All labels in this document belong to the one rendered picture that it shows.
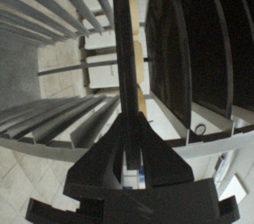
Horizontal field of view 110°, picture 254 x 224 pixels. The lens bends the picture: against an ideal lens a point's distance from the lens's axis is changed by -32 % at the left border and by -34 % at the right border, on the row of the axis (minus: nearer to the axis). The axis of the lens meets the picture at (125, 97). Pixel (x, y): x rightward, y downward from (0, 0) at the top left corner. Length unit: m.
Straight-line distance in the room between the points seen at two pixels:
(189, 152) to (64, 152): 0.21
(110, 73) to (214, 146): 1.90
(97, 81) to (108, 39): 0.68
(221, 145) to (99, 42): 2.00
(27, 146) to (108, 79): 1.85
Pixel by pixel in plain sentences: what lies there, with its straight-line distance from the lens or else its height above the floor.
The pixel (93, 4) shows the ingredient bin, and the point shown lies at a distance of 2.28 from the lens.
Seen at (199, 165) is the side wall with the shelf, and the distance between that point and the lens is 4.46.
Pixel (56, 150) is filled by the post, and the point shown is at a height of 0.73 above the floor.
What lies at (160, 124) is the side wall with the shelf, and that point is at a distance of 3.06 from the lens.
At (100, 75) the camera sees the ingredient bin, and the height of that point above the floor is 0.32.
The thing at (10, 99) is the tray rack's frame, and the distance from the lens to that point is 0.89.
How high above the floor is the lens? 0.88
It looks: 6 degrees down
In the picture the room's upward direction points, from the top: 86 degrees clockwise
